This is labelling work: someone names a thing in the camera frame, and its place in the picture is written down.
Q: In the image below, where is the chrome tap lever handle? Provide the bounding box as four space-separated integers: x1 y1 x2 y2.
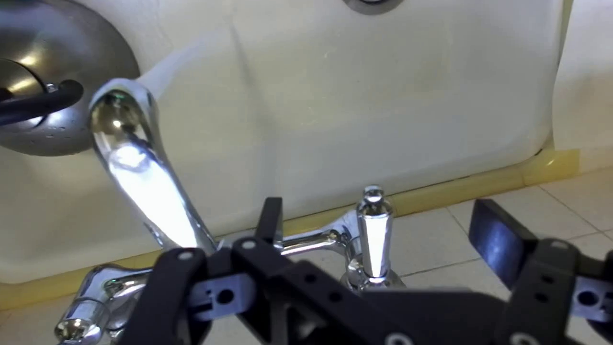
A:
53 265 155 345
354 185 392 286

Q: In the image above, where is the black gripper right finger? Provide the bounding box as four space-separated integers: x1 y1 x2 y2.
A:
467 198 613 345

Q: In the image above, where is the metal sink drain strainer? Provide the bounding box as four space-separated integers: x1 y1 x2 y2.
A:
341 0 408 16

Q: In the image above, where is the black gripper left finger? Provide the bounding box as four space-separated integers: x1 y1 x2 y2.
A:
117 196 410 345

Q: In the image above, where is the white ceramic kitchen sink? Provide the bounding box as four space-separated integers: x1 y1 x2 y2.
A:
0 0 580 286

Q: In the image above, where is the chrome faucet body with spout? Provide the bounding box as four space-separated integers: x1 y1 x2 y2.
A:
86 78 408 294

